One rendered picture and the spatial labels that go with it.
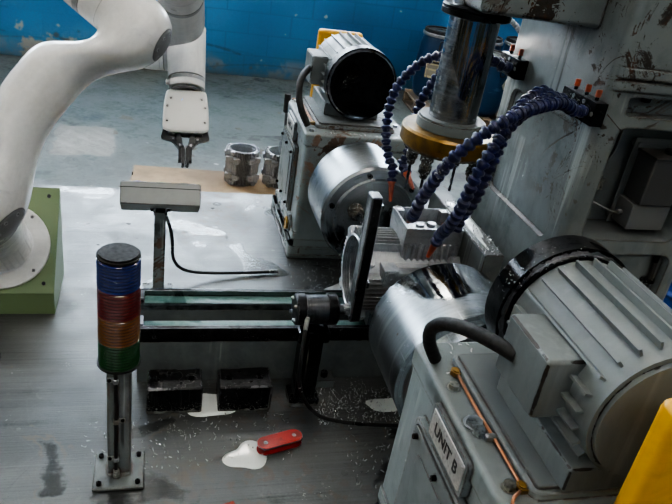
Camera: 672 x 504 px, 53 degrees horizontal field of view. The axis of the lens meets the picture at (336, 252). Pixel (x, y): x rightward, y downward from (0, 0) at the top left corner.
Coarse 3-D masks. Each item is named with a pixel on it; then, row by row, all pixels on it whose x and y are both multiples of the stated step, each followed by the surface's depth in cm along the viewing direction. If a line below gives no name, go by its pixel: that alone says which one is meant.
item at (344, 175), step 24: (360, 144) 166; (336, 168) 158; (360, 168) 153; (384, 168) 154; (312, 192) 165; (336, 192) 153; (360, 192) 154; (384, 192) 156; (408, 192) 158; (336, 216) 156; (384, 216) 159; (336, 240) 160
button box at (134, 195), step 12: (120, 192) 145; (132, 192) 146; (144, 192) 146; (156, 192) 147; (168, 192) 148; (180, 192) 148; (192, 192) 149; (120, 204) 146; (132, 204) 146; (144, 204) 146; (156, 204) 147; (168, 204) 147; (180, 204) 148; (192, 204) 149
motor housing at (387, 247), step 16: (352, 240) 143; (384, 240) 134; (352, 256) 147; (384, 256) 134; (400, 256) 135; (352, 272) 147; (400, 272) 132; (368, 288) 131; (384, 288) 132; (368, 304) 133
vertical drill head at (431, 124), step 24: (456, 0) 116; (456, 24) 117; (480, 24) 115; (456, 48) 118; (480, 48) 117; (456, 72) 119; (480, 72) 120; (432, 96) 125; (456, 96) 121; (480, 96) 123; (408, 120) 129; (432, 120) 123; (456, 120) 123; (480, 120) 128; (408, 144) 125; (432, 144) 121; (456, 144) 121; (408, 168) 135
